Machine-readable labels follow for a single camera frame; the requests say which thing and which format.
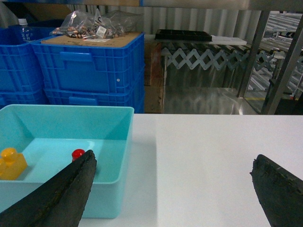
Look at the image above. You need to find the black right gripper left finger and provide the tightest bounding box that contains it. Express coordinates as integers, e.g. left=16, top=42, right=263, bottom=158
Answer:
left=0, top=150, right=97, bottom=227

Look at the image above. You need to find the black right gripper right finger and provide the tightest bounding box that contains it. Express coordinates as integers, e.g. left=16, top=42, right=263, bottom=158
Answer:
left=250, top=154, right=303, bottom=227

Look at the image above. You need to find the red toy block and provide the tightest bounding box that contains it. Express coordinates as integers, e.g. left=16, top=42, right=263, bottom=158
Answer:
left=71, top=148, right=85, bottom=162

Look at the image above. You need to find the yellow toy block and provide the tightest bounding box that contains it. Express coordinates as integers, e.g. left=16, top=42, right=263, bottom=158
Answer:
left=0, top=148, right=28, bottom=180

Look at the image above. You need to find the light blue plastic tray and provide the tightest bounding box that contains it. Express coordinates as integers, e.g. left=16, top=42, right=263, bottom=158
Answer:
left=0, top=105, right=134, bottom=218

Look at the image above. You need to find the lower blue crate middle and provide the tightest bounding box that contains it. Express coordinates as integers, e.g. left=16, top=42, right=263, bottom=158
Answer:
left=0, top=89, right=49, bottom=109

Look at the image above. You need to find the lower blue crate right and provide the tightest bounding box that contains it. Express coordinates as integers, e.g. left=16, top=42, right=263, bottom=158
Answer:
left=44, top=88, right=145, bottom=114

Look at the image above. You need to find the blue crate with cardboard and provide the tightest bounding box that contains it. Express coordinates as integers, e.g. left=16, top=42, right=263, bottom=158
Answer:
left=32, top=32, right=144, bottom=94

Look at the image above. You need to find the blue crate with bottle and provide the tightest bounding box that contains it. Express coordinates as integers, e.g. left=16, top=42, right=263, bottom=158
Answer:
left=0, top=26, right=44, bottom=93

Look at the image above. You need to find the expandable roller conveyor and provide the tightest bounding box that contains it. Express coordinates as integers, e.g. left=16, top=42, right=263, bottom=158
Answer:
left=144, top=34, right=303, bottom=71

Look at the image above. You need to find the brown cardboard sheet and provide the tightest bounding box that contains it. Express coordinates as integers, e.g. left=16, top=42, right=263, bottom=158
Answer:
left=41, top=32, right=144, bottom=48

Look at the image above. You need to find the clear plastic water bottle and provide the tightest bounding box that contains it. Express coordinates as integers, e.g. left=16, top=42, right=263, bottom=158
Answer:
left=18, top=18, right=34, bottom=43

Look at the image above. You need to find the plastic bag of parts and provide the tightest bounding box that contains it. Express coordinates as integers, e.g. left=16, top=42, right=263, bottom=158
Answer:
left=50, top=9, right=143, bottom=40

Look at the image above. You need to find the black plastic tray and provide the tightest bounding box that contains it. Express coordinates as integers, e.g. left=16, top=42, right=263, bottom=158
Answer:
left=155, top=29, right=212, bottom=42

